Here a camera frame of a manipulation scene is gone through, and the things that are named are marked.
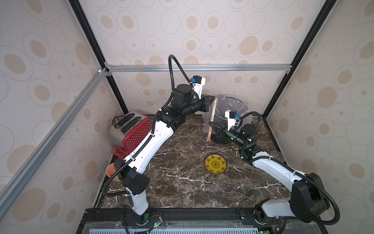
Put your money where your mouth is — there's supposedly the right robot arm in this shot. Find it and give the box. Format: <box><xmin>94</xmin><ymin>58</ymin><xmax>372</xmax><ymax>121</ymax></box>
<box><xmin>209</xmin><ymin>121</ymin><xmax>332</xmax><ymax>223</ymax></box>

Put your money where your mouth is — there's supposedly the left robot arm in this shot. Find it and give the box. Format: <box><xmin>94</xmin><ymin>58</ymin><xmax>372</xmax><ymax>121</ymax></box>
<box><xmin>114</xmin><ymin>84</ymin><xmax>215</xmax><ymax>216</ymax></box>

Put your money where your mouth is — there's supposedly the clear plastic bin liner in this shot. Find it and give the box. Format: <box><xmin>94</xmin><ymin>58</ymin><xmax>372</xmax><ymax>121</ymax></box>
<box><xmin>202</xmin><ymin>96</ymin><xmax>250</xmax><ymax>133</ymax></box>

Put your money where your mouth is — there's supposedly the yellow patterned plate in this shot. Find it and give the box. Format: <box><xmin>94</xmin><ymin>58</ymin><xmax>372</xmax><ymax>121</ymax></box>
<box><xmin>205</xmin><ymin>154</ymin><xmax>227</xmax><ymax>175</ymax></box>

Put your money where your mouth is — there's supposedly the red silver toaster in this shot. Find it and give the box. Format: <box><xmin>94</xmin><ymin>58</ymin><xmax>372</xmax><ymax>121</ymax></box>
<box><xmin>109</xmin><ymin>111</ymin><xmax>153</xmax><ymax>158</ymax></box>

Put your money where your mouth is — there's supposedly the orange ceramic cup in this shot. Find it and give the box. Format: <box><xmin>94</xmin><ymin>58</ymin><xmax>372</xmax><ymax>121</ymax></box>
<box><xmin>106</xmin><ymin>163</ymin><xmax>120</xmax><ymax>182</ymax></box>

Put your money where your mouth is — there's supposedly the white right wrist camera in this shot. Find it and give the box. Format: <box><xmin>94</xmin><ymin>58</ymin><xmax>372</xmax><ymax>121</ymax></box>
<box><xmin>225</xmin><ymin>110</ymin><xmax>241</xmax><ymax>130</ymax></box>

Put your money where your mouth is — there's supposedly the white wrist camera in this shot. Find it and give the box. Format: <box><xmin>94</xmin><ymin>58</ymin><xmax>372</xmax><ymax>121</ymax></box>
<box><xmin>225</xmin><ymin>110</ymin><xmax>241</xmax><ymax>130</ymax></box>
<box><xmin>191</xmin><ymin>76</ymin><xmax>206</xmax><ymax>99</ymax></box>

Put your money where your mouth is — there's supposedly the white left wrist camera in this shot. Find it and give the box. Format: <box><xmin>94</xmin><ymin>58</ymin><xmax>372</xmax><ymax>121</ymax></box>
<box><xmin>191</xmin><ymin>76</ymin><xmax>206</xmax><ymax>99</ymax></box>

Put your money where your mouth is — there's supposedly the horizontal aluminium frame bar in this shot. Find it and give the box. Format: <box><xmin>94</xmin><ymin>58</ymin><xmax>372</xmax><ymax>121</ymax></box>
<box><xmin>108</xmin><ymin>64</ymin><xmax>292</xmax><ymax>72</ymax></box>

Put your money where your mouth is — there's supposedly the black left corrugated cable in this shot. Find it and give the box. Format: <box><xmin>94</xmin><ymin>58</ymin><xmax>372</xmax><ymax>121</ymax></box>
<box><xmin>102</xmin><ymin>54</ymin><xmax>193</xmax><ymax>197</ymax></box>

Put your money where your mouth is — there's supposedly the black corrugated cable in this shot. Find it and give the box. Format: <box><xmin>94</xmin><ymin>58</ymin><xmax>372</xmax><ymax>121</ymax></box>
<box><xmin>237</xmin><ymin>111</ymin><xmax>341</xmax><ymax>225</ymax></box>
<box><xmin>102</xmin><ymin>54</ymin><xmax>193</xmax><ymax>197</ymax></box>

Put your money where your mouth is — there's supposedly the black right corrugated cable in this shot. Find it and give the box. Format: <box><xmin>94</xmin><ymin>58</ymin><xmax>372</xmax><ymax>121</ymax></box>
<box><xmin>237</xmin><ymin>111</ymin><xmax>341</xmax><ymax>225</ymax></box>

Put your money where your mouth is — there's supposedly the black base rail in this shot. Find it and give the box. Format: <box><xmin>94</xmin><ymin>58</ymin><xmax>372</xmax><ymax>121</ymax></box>
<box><xmin>77</xmin><ymin>207</ymin><xmax>327</xmax><ymax>234</ymax></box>

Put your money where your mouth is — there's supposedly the left aluminium frame bar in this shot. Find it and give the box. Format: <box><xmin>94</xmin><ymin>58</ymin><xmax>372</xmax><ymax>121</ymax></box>
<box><xmin>1</xmin><ymin>68</ymin><xmax>108</xmax><ymax>219</ymax></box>

